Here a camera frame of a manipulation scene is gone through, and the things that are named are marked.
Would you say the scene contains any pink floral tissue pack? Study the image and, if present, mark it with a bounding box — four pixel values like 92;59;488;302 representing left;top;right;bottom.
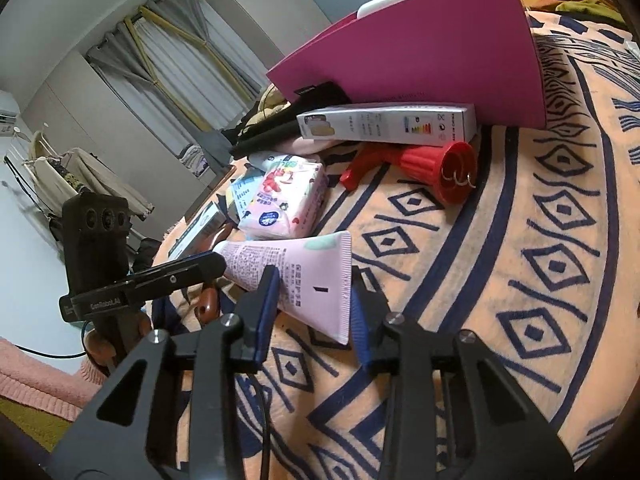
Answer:
237;160;331;241

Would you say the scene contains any white teal carton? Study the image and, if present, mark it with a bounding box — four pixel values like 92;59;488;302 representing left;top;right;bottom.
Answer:
167;200;236;261

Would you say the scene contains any pink cream tube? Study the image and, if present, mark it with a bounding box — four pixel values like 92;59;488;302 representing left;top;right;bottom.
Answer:
212;231;353;346

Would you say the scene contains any clothes drying rack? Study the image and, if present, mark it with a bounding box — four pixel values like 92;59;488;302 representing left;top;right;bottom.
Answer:
4;127;156;241

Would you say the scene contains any long white carton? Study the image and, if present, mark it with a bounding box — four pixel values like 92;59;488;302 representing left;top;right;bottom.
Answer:
296;101;477;143

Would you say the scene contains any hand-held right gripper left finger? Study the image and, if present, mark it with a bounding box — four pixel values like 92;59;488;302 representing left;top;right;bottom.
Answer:
47;265;281;480

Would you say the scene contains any olive green cloth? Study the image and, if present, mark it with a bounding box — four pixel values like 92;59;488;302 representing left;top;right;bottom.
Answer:
0;394;76;456

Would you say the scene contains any black cloth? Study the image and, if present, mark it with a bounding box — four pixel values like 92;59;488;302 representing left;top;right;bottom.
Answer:
222;81;353;159

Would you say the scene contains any person's left forearm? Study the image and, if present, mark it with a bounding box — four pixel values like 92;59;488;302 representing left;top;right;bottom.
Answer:
0;337;108;423

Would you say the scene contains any person's left hand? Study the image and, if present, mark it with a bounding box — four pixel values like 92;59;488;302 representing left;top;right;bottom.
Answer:
82;326;119;377

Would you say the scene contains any grey curtain with yellow ties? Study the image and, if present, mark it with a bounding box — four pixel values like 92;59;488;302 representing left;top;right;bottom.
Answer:
85;0;273;133

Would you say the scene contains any white air conditioner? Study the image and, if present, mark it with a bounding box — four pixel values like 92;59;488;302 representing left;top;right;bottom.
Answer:
0;89;22;137

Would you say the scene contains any striped grey cloth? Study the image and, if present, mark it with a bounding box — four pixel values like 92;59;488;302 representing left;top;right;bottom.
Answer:
179;144;208;177

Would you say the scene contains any mustard yellow garment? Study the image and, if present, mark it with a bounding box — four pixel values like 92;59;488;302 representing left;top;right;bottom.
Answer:
557;0;626;24

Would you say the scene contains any beige padded jacket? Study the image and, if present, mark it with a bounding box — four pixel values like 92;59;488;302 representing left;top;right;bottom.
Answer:
239;85;293;133

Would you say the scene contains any orange patterned blanket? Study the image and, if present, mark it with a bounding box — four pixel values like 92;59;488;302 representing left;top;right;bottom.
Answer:
150;5;640;480

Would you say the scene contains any red spray nozzle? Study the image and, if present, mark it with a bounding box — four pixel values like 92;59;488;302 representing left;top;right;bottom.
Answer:
339;140;477;207

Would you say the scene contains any black cable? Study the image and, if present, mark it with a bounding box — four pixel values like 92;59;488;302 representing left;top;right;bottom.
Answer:
247;372;273;466
0;342;88;359

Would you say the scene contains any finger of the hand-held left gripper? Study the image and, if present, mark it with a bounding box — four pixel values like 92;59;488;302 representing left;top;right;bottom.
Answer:
122;252;227;306

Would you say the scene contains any pink cardboard box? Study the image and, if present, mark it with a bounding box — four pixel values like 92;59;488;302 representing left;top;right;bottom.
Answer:
266;0;548;131

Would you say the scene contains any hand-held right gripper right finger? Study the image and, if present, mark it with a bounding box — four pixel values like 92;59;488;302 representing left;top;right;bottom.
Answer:
350;266;576;480

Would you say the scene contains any blue white packet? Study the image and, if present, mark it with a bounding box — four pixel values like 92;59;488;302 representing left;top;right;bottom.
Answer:
227;165;265;221

